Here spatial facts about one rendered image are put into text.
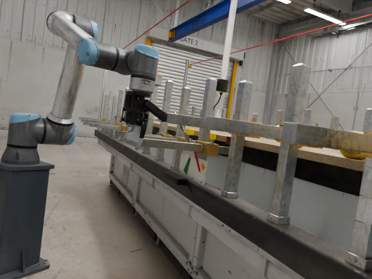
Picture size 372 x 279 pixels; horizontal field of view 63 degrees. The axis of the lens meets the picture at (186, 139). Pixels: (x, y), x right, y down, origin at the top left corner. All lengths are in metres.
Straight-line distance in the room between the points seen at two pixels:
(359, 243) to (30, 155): 1.58
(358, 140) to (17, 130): 1.62
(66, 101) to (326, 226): 1.41
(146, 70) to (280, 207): 0.63
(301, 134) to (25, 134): 1.56
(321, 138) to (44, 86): 8.81
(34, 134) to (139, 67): 0.91
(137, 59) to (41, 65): 8.10
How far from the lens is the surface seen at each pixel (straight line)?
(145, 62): 1.11
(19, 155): 1.84
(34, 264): 2.06
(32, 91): 9.13
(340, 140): 0.54
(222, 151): 1.28
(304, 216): 1.12
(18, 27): 9.36
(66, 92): 1.80
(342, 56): 10.32
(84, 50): 1.17
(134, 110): 1.10
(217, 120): 0.68
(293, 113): 0.86
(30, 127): 1.84
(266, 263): 0.97
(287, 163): 0.86
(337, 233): 1.04
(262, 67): 11.88
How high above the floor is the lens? 0.94
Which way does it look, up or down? 3 degrees down
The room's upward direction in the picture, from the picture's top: 8 degrees clockwise
